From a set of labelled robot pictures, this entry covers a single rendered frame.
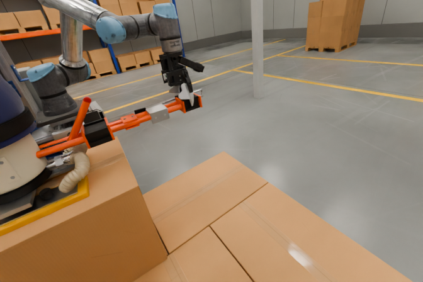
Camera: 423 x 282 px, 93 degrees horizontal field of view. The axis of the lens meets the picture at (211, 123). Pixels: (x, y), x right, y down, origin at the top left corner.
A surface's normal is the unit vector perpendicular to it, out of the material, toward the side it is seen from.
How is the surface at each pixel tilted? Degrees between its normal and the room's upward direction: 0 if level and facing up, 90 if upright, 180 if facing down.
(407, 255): 0
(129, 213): 90
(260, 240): 0
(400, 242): 0
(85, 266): 90
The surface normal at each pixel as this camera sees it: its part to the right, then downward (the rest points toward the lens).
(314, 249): -0.13, -0.87
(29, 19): 0.61, 0.30
